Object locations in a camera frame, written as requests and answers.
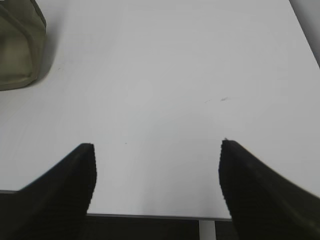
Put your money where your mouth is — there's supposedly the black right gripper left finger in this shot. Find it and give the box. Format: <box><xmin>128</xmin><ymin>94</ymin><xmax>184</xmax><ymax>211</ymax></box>
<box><xmin>0</xmin><ymin>143</ymin><xmax>97</xmax><ymax>240</ymax></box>

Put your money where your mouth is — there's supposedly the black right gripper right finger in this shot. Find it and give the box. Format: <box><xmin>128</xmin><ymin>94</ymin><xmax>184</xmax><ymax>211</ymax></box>
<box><xmin>218</xmin><ymin>139</ymin><xmax>320</xmax><ymax>240</ymax></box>

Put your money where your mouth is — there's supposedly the white table leg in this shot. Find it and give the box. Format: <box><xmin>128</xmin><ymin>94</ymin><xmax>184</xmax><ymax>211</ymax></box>
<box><xmin>198</xmin><ymin>220</ymin><xmax>216</xmax><ymax>240</ymax></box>

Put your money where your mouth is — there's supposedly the khaki canvas zipper bag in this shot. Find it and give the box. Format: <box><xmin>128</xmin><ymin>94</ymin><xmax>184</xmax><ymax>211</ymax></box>
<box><xmin>0</xmin><ymin>0</ymin><xmax>47</xmax><ymax>91</ymax></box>

